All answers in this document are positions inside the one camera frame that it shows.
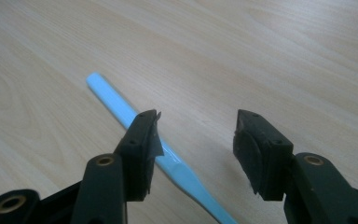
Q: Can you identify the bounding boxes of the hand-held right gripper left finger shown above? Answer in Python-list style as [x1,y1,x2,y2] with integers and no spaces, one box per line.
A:
[115,108,165,203]

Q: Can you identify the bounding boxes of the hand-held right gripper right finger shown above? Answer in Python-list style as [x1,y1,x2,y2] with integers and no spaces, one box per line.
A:
[232,108,295,202]

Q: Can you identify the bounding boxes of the light blue toothbrush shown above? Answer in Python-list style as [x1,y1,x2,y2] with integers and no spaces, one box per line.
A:
[86,72,239,224]

